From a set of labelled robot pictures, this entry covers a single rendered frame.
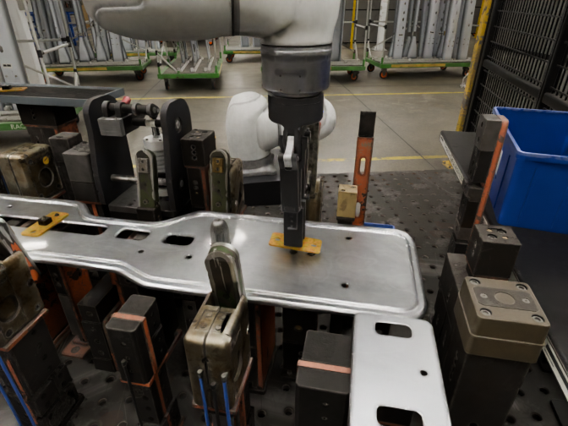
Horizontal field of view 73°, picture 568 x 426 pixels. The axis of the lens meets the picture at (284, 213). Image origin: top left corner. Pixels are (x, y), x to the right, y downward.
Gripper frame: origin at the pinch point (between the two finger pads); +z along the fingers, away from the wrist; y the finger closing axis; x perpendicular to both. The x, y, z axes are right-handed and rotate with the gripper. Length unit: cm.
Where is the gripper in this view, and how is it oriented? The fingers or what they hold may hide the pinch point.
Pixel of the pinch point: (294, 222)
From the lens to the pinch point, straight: 61.2
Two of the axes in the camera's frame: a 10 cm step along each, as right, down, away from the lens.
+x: 9.8, 0.9, -1.7
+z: 0.1, 8.8, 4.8
